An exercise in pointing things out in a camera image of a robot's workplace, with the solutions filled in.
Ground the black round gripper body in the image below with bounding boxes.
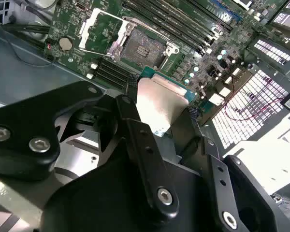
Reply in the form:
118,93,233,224
41,139,217,232

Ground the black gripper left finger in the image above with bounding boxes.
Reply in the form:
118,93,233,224
0,73,180,220

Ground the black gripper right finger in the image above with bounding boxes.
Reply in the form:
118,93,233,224
183,108,290,232

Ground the silver CPU green edge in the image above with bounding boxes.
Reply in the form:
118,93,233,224
136,65,198,136

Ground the thin metal locking lever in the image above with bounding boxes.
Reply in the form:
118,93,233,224
122,15,165,34

